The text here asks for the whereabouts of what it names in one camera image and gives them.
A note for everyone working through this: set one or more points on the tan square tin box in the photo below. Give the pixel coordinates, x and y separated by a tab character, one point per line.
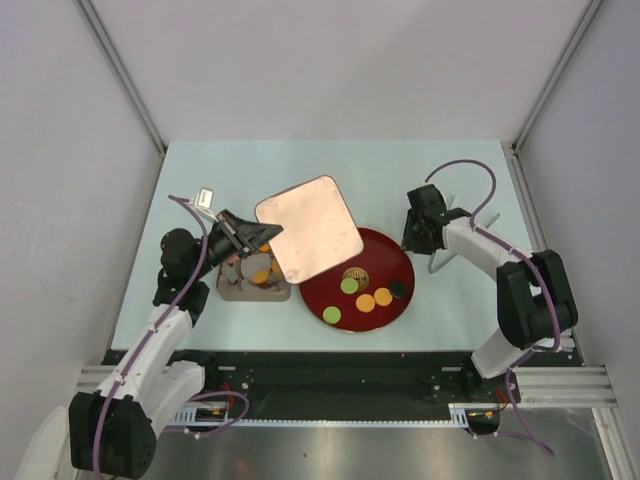
234	283

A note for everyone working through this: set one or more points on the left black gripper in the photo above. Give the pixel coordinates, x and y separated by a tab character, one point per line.
245	235

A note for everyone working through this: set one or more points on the black round cookie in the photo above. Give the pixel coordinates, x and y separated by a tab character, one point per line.
398	290

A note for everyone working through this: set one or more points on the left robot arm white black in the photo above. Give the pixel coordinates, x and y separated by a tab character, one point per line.
114	429

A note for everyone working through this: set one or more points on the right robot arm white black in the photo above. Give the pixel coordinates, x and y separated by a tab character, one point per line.
535	303

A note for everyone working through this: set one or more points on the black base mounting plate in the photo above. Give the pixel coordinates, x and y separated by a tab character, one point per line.
349	387

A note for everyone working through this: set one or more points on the tan square tin lid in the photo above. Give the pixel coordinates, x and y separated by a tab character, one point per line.
319	231

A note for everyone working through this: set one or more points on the white cable duct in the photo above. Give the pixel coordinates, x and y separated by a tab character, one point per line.
199	417
473	415

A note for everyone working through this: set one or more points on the white cable duct right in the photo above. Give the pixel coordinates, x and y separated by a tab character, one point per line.
473	415

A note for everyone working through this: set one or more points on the round red lacquer tray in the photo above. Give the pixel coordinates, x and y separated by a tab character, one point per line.
366	292

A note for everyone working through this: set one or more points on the metal tongs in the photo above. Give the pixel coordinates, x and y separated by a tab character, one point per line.
439	260

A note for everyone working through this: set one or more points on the white cable duct left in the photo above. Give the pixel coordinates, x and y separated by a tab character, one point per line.
199	417

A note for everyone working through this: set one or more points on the green round cookie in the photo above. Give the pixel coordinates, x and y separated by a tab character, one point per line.
331	315
349	285

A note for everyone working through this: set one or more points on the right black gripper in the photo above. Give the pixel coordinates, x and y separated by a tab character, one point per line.
409	243

